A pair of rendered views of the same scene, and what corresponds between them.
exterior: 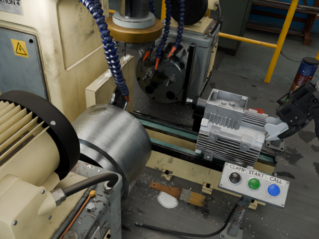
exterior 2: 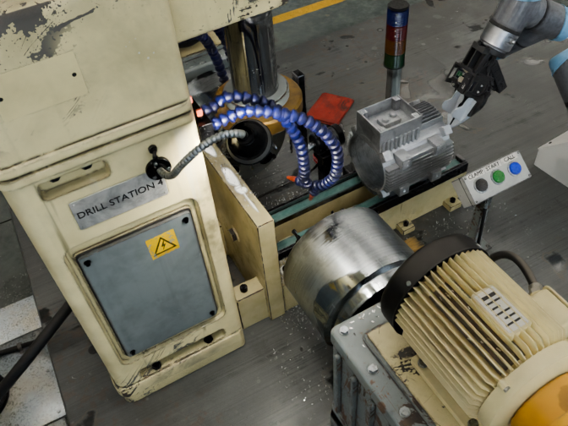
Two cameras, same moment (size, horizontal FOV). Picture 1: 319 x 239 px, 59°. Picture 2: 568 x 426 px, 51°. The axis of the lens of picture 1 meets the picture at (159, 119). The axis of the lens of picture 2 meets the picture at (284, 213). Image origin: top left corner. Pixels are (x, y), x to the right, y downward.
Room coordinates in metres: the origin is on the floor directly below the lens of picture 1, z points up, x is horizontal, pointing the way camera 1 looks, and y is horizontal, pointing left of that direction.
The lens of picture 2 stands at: (0.14, 0.74, 2.03)
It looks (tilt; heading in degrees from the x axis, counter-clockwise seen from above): 47 degrees down; 318
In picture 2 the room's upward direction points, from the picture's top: 6 degrees counter-clockwise
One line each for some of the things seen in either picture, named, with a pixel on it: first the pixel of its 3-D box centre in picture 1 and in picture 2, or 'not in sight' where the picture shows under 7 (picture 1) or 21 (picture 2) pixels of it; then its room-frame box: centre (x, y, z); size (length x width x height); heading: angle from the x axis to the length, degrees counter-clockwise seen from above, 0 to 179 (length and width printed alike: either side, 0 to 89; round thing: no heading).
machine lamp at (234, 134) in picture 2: not in sight; (208, 150); (0.71, 0.36, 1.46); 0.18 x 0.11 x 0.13; 73
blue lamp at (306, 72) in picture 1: (308, 67); (397, 14); (0.99, -0.53, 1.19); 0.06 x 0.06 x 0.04
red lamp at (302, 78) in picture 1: (303, 78); (396, 29); (0.99, -0.53, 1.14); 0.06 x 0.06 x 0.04
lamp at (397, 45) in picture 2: (299, 87); (395, 43); (0.99, -0.53, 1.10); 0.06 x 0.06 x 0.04
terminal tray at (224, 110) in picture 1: (225, 108); (388, 124); (0.78, -0.21, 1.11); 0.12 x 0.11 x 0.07; 72
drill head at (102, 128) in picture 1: (90, 168); (371, 297); (0.52, 0.17, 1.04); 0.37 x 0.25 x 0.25; 163
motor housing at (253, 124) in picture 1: (230, 133); (399, 148); (0.76, -0.25, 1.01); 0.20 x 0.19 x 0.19; 72
